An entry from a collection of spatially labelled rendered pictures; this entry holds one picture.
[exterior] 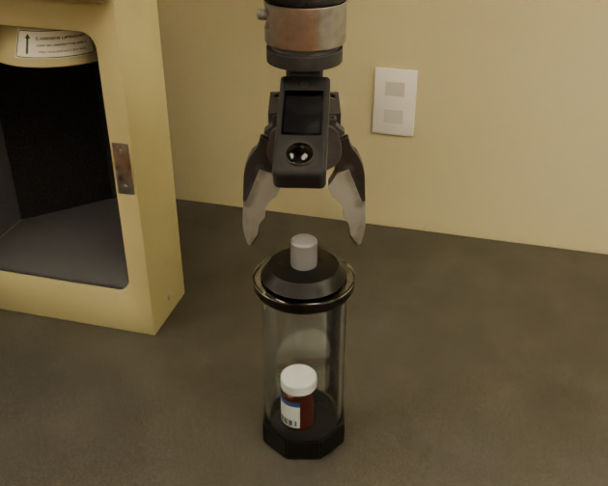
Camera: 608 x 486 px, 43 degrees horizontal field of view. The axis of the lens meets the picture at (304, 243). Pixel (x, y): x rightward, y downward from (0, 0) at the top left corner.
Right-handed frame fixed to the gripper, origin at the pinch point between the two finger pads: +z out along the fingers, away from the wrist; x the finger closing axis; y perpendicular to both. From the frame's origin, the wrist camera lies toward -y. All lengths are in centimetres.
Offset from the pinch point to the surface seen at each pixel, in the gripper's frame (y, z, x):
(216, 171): 62, 21, 16
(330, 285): -3.1, 3.3, -2.7
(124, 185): 19.0, 2.9, 22.8
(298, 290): -4.0, 3.3, 0.5
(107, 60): 19.2, -13.3, 22.9
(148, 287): 18.9, 18.4, 21.3
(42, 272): 23.7, 19.0, 37.2
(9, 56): 24.7, -12.0, 36.3
